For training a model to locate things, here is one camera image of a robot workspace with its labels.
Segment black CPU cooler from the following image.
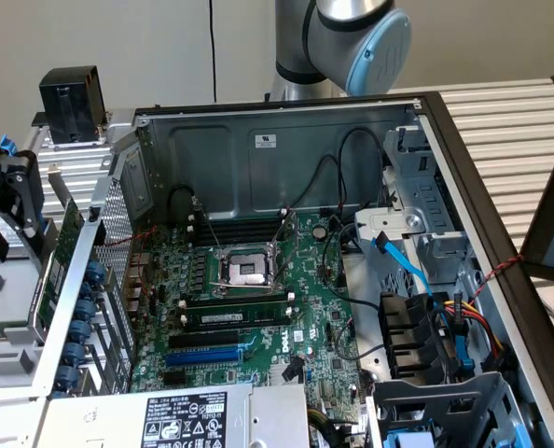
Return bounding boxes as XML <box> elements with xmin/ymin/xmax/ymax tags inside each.
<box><xmin>32</xmin><ymin>64</ymin><xmax>110</xmax><ymax>150</ymax></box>

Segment loose green RAM stick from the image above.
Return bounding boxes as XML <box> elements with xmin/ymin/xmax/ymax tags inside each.
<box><xmin>0</xmin><ymin>319</ymin><xmax>29</xmax><ymax>340</ymax></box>

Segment grey parts rack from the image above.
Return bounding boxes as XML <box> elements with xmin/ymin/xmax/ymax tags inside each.
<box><xmin>0</xmin><ymin>235</ymin><xmax>57</xmax><ymax>401</ymax></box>

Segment open PC case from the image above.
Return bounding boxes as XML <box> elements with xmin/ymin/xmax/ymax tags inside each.
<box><xmin>32</xmin><ymin>91</ymin><xmax>554</xmax><ymax>448</ymax></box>

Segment black RAM slot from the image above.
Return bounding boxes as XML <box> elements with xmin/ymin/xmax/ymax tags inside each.
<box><xmin>187</xmin><ymin>214</ymin><xmax>288</xmax><ymax>232</ymax></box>
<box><xmin>177</xmin><ymin>294</ymin><xmax>296</xmax><ymax>313</ymax></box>
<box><xmin>187</xmin><ymin>229</ymin><xmax>288</xmax><ymax>247</ymax></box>

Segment long black expansion slot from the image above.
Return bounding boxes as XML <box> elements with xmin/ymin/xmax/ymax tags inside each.
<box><xmin>166</xmin><ymin>330</ymin><xmax>242</xmax><ymax>350</ymax></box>

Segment CPU socket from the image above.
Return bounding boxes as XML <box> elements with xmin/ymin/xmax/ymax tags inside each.
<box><xmin>214</xmin><ymin>245</ymin><xmax>283</xmax><ymax>296</ymax></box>

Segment blue expansion slot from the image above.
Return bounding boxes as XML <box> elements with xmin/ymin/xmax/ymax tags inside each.
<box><xmin>163</xmin><ymin>348</ymin><xmax>244</xmax><ymax>369</ymax></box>

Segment silver power supply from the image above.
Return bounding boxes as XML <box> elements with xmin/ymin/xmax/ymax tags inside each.
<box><xmin>38</xmin><ymin>382</ymin><xmax>312</xmax><ymax>448</ymax></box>

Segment installed RAM stick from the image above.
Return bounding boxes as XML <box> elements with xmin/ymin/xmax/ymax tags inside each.
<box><xmin>186</xmin><ymin>310</ymin><xmax>292</xmax><ymax>330</ymax></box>

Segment metal socket cover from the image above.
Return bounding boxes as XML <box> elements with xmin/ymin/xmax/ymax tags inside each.
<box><xmin>270</xmin><ymin>211</ymin><xmax>301</xmax><ymax>281</ymax></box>

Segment green Dell motherboard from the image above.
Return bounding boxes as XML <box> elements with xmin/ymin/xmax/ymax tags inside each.
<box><xmin>127</xmin><ymin>207</ymin><xmax>367</xmax><ymax>424</ymax></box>

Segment silver chipset heatsink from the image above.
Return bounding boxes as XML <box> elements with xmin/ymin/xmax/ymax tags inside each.
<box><xmin>269</xmin><ymin>362</ymin><xmax>307</xmax><ymax>386</ymax></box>

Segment silver metal drive cage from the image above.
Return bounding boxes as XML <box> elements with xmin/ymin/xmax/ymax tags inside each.
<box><xmin>353</xmin><ymin>124</ymin><xmax>477</xmax><ymax>284</ymax></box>

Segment black fan shroud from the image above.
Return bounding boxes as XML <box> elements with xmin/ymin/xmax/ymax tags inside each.
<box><xmin>378</xmin><ymin>290</ymin><xmax>451</xmax><ymax>387</ymax></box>

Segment grey plastic disk bay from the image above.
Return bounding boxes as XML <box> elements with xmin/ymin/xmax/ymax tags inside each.
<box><xmin>367</xmin><ymin>371</ymin><xmax>535</xmax><ymax>448</ymax></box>

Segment dark framed side panel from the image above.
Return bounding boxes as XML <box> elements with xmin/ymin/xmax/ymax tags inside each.
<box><xmin>520</xmin><ymin>119</ymin><xmax>554</xmax><ymax>291</ymax></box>

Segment thin red wire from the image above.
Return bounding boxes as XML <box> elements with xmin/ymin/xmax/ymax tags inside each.
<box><xmin>103</xmin><ymin>225</ymin><xmax>159</xmax><ymax>249</ymax></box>

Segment short black fan cable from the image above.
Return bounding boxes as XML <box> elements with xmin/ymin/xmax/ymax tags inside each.
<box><xmin>166</xmin><ymin>184</ymin><xmax>200</xmax><ymax>221</ymax></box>

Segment thin wire locking lever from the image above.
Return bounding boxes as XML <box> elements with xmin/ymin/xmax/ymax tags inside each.
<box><xmin>191</xmin><ymin>195</ymin><xmax>223</xmax><ymax>251</ymax></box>

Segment black cable on wall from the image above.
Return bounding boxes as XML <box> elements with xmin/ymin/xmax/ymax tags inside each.
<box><xmin>209</xmin><ymin>0</ymin><xmax>219</xmax><ymax>103</ymax></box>

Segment black looped case cable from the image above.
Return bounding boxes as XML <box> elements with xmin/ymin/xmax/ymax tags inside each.
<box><xmin>285</xmin><ymin>155</ymin><xmax>344</xmax><ymax>214</ymax></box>
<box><xmin>337</xmin><ymin>126</ymin><xmax>387</xmax><ymax>209</ymax></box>

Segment black motherboard cable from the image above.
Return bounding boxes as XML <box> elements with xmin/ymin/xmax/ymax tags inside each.
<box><xmin>344</xmin><ymin>277</ymin><xmax>383</xmax><ymax>321</ymax></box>

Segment yellow black power cables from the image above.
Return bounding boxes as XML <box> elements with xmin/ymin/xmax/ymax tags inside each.
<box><xmin>306</xmin><ymin>404</ymin><xmax>358</xmax><ymax>448</ymax></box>

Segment blue SATA wire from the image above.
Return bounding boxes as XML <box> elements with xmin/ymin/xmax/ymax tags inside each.
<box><xmin>372</xmin><ymin>234</ymin><xmax>435</xmax><ymax>300</ymax></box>

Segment coloured power wire bundle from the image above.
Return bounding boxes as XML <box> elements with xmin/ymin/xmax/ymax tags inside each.
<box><xmin>433</xmin><ymin>291</ymin><xmax>506</xmax><ymax>371</ymax></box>

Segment red black twisted wire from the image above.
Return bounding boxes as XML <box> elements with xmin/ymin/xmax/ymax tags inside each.
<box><xmin>471</xmin><ymin>254</ymin><xmax>525</xmax><ymax>301</ymax></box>

